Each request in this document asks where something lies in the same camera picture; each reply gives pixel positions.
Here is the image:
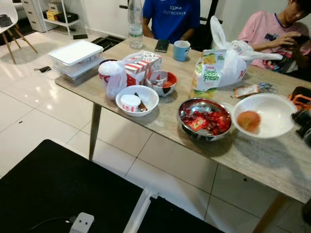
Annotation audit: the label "orange fruit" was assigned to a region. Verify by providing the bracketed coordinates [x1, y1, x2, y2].
[237, 111, 261, 133]

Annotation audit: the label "large white bowl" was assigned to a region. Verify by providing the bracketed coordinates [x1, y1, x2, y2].
[232, 93, 298, 139]

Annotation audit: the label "white chair wooden legs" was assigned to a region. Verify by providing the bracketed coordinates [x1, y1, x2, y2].
[0, 0, 38, 64]

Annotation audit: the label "small black pouch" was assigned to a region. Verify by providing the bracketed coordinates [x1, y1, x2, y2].
[0, 15, 13, 28]

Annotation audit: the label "black floor mat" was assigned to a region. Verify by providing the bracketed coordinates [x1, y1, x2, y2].
[136, 196, 224, 233]
[0, 139, 144, 233]

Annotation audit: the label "white lidded plastic container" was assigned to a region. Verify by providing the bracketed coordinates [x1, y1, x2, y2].
[49, 40, 104, 81]

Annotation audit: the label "white shelf rack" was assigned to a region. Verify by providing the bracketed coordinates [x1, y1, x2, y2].
[22, 0, 83, 37]

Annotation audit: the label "small knotted white plastic bag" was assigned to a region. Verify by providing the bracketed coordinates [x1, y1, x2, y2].
[99, 61, 127, 100]

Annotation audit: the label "black floor tray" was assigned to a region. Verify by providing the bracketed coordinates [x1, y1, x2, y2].
[91, 35, 125, 51]

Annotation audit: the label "red white paper cup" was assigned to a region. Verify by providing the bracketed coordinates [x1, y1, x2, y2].
[121, 94, 141, 113]

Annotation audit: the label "dark brown utensil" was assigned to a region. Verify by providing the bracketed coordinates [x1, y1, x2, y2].
[134, 93, 148, 112]

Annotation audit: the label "small white bowl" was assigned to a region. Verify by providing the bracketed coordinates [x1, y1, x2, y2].
[116, 85, 160, 117]

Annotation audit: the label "red white striped food box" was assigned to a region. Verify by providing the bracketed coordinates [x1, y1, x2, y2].
[124, 51, 162, 86]

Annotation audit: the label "clear plastic water bottle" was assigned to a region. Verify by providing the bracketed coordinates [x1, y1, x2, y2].
[127, 0, 144, 49]

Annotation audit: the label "red bowl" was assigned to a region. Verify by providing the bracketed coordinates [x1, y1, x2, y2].
[146, 70, 178, 97]

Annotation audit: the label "black phone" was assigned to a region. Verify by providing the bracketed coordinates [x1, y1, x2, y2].
[155, 39, 171, 53]

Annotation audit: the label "light blue mug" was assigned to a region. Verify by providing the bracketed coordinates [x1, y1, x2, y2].
[173, 40, 191, 62]

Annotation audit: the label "person in blue shirt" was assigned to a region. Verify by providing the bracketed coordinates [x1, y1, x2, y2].
[141, 0, 202, 44]

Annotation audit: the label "red yellow sauce packet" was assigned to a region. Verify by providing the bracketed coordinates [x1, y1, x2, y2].
[190, 116, 208, 132]

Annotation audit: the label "metal bowl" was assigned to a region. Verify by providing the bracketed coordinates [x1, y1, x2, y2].
[178, 98, 233, 142]

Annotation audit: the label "green white juice carton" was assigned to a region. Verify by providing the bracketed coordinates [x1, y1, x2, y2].
[190, 49, 227, 100]

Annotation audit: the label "black office chair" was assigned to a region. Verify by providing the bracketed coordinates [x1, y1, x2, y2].
[190, 0, 222, 52]

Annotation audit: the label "brown snack packet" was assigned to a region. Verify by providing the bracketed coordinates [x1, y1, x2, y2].
[233, 84, 260, 99]

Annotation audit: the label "large white plastic bag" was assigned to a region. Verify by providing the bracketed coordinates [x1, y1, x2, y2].
[210, 16, 283, 88]

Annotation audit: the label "wooden dining table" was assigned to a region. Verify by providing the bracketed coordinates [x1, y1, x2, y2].
[54, 36, 311, 233]

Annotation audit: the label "grey crumpled wrapper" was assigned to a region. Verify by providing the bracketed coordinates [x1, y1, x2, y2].
[258, 82, 278, 96]

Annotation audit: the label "black orange gadget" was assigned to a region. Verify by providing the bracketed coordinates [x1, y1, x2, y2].
[289, 86, 311, 147]

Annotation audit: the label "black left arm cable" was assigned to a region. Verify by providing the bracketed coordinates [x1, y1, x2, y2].
[27, 216, 78, 233]

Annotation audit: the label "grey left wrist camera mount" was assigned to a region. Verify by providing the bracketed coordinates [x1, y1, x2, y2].
[69, 212, 95, 233]

